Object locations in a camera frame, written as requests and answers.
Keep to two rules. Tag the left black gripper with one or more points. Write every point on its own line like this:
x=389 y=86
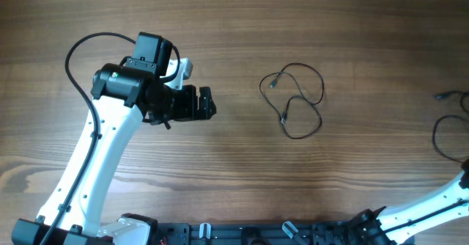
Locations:
x=189 y=111

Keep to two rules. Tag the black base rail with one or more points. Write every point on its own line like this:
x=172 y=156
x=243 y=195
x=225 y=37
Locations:
x=327 y=233

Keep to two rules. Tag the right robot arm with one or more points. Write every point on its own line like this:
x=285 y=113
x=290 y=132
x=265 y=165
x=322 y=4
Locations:
x=396 y=224

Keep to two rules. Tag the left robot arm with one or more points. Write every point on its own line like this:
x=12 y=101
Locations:
x=149 y=86

